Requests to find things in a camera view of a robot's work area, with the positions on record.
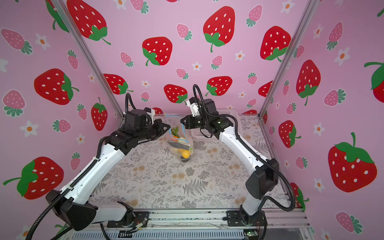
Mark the left aluminium frame post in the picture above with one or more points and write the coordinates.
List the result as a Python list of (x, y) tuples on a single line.
[(78, 38)]

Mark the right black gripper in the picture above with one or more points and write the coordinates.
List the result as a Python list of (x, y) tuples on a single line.
[(189, 124)]

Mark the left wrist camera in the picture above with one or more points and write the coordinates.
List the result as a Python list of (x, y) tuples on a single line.
[(139, 118)]

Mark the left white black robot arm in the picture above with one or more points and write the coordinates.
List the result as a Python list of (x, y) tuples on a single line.
[(71, 203)]

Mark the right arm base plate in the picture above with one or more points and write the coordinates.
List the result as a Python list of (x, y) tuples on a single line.
[(242, 219)]

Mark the clear zip top bag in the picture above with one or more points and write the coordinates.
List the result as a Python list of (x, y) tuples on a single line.
[(175, 121)]

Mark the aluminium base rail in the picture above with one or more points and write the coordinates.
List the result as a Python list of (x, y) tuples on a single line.
[(202, 224)]

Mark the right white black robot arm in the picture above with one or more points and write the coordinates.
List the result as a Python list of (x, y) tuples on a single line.
[(264, 172)]

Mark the black round toy food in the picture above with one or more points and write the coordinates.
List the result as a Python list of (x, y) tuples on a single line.
[(184, 160)]

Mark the white plastic basket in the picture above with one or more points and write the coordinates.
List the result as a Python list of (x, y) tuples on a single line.
[(198, 136)]

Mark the yellow lemon toy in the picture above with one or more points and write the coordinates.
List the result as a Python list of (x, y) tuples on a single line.
[(186, 154)]

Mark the right aluminium frame post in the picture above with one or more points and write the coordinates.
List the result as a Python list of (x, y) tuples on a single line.
[(306, 18)]

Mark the orange tangerine toy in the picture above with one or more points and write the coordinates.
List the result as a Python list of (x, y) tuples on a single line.
[(180, 140)]

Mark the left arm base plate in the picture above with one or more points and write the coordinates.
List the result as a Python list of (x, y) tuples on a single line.
[(131, 220)]

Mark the green leaf toy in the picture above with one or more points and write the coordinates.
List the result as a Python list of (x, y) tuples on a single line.
[(175, 132)]

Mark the aluminium frame post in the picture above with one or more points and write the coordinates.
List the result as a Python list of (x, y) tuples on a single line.
[(306, 18), (78, 38)]

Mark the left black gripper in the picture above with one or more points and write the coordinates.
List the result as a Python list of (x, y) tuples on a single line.
[(158, 125)]

